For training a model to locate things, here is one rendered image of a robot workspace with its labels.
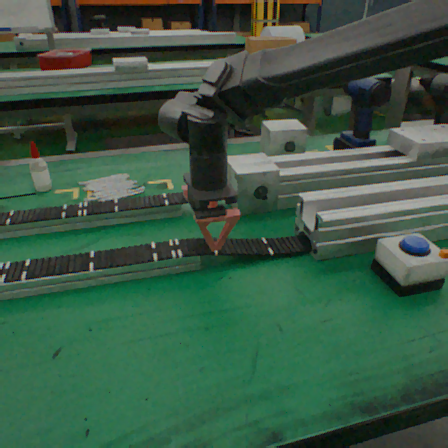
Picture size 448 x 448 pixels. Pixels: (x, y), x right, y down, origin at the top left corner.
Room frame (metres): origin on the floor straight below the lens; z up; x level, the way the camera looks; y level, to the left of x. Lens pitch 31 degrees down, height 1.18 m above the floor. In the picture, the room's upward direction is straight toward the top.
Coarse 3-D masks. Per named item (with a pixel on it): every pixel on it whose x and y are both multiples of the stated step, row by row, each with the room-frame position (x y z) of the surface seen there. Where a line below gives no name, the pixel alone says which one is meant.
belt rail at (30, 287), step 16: (192, 256) 0.52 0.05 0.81; (96, 272) 0.48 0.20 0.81; (112, 272) 0.49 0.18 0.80; (128, 272) 0.50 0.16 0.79; (144, 272) 0.50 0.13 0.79; (160, 272) 0.51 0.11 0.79; (176, 272) 0.52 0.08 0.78; (0, 288) 0.45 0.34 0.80; (16, 288) 0.45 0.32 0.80; (32, 288) 0.46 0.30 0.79; (48, 288) 0.46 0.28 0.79; (64, 288) 0.47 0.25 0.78
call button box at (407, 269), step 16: (384, 240) 0.52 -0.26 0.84; (400, 240) 0.52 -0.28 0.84; (384, 256) 0.50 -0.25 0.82; (400, 256) 0.48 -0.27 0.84; (416, 256) 0.48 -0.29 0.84; (432, 256) 0.48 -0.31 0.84; (384, 272) 0.50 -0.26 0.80; (400, 272) 0.46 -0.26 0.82; (416, 272) 0.46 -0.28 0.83; (432, 272) 0.46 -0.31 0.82; (400, 288) 0.46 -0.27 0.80; (416, 288) 0.46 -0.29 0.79; (432, 288) 0.47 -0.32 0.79
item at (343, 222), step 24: (312, 192) 0.65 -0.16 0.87; (336, 192) 0.65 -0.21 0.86; (360, 192) 0.65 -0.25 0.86; (384, 192) 0.66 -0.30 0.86; (408, 192) 0.67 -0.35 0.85; (432, 192) 0.69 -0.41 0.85; (312, 216) 0.62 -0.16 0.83; (336, 216) 0.56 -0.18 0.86; (360, 216) 0.57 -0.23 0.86; (384, 216) 0.58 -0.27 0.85; (408, 216) 0.60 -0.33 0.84; (432, 216) 0.60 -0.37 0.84; (312, 240) 0.57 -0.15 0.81; (336, 240) 0.57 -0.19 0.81; (360, 240) 0.57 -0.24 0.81; (432, 240) 0.61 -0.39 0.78
